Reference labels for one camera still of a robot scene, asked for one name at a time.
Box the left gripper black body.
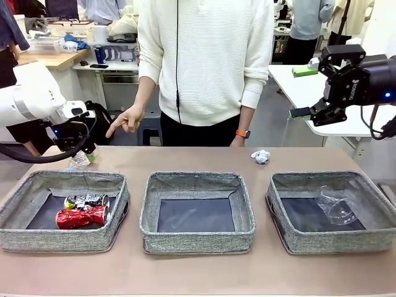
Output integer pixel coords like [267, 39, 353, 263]
[54, 118, 95, 153]

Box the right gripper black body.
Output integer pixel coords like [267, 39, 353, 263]
[323, 54, 396, 108]

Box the clear plastic bottle pink label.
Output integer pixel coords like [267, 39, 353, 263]
[66, 150, 93, 171]

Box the crushed black drink can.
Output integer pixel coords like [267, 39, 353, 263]
[63, 193, 111, 212]

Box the crushed red drink can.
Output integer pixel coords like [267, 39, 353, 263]
[55, 205, 111, 230]

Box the white paper ball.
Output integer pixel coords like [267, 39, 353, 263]
[250, 149, 270, 165]

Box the clear plastic cup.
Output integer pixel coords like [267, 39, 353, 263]
[316, 185, 358, 225]

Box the person's right forearm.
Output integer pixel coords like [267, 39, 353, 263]
[134, 84, 158, 109]

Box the person's left forearm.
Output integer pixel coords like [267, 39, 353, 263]
[239, 105, 256, 132]

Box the person's right hand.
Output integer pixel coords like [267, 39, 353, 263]
[105, 103, 147, 139]

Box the large white table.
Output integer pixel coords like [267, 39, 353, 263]
[268, 64, 396, 161]

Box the black backpack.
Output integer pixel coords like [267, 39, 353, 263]
[85, 100, 116, 145]

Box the black tripod pole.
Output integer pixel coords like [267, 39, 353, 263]
[335, 0, 352, 46]

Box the bystander in cream jacket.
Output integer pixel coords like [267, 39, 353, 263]
[327, 0, 376, 47]

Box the bystander in pale blue sweater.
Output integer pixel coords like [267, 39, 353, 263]
[283, 0, 336, 66]

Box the wooden top side table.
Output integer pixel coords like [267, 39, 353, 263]
[17, 48, 93, 103]

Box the white desk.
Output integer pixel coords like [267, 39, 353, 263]
[72, 60, 142, 111]

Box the blue drink bottle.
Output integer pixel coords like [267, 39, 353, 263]
[93, 45, 106, 64]

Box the grey fabric basket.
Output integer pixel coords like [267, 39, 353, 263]
[139, 171, 256, 255]
[265, 171, 396, 255]
[0, 170, 130, 253]

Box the blue cloth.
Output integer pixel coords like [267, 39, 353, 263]
[63, 33, 90, 50]

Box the clear plastic container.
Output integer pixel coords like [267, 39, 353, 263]
[30, 37, 64, 55]

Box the white paper roll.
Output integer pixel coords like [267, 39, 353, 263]
[92, 25, 108, 43]

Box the white plastic crate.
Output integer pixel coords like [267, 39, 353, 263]
[48, 20, 95, 41]

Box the cream fabric bag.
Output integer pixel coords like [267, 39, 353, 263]
[107, 14, 139, 37]

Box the white bucket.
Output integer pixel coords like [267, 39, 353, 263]
[14, 14, 28, 35]

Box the person in white sweater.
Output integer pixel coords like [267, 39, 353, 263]
[137, 0, 275, 148]

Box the bystander in dark clothes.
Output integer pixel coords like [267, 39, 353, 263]
[40, 0, 80, 19]

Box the bystander in light blue shirt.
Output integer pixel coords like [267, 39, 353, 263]
[77, 0, 127, 25]

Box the black cable sleeve left arm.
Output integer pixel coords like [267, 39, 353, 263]
[0, 122, 90, 164]

